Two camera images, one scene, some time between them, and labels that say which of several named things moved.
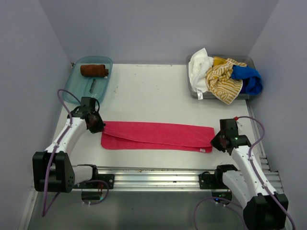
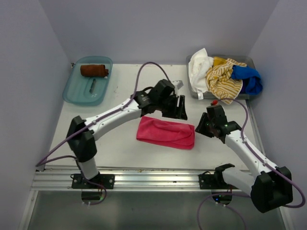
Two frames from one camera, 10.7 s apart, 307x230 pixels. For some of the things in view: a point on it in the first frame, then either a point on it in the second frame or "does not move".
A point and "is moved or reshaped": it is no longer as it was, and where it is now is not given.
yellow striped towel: x=220 y=83 does not move
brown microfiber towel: x=97 y=70 does not move
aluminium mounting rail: x=160 y=178 does not move
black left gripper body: x=98 y=124 to x=169 y=107
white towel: x=198 y=64 does not move
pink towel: x=138 y=136 is moved or reshaped
